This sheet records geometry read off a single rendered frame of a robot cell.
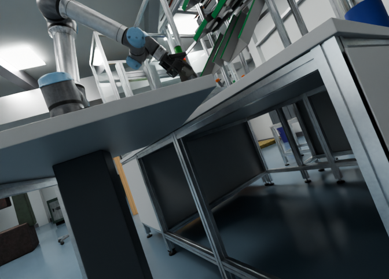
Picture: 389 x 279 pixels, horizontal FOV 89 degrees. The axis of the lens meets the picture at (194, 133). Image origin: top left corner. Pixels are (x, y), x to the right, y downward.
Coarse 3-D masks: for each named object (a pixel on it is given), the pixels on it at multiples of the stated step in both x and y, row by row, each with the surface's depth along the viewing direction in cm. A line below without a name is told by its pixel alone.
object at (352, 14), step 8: (368, 0) 101; (376, 0) 101; (352, 8) 106; (360, 8) 103; (368, 8) 101; (376, 8) 100; (384, 8) 101; (344, 16) 112; (352, 16) 107; (360, 16) 104; (368, 16) 102; (376, 16) 100; (384, 16) 100; (376, 24) 101; (384, 24) 100
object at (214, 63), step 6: (234, 18) 87; (228, 30) 85; (222, 36) 99; (228, 36) 84; (216, 42) 97; (222, 42) 82; (216, 48) 96; (222, 48) 82; (210, 54) 94; (216, 54) 80; (210, 60) 94; (216, 60) 79; (222, 60) 80; (204, 66) 92; (210, 66) 93; (216, 66) 88; (204, 72) 91; (210, 72) 92
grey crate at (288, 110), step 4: (284, 108) 269; (288, 108) 264; (292, 108) 260; (272, 112) 285; (276, 112) 279; (284, 112) 271; (288, 112) 265; (292, 112) 262; (272, 116) 287; (276, 116) 282; (288, 116) 267; (292, 116) 263; (272, 120) 289; (276, 120) 283
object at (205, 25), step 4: (208, 16) 83; (220, 16) 88; (204, 20) 82; (208, 20) 82; (212, 20) 84; (216, 20) 90; (204, 24) 83; (208, 24) 85; (212, 24) 90; (216, 24) 96; (200, 28) 86; (204, 28) 85; (208, 28) 90; (212, 28) 96; (196, 32) 90; (200, 32) 88; (204, 32) 91; (208, 32) 97; (196, 36) 91; (200, 36) 91; (196, 40) 93
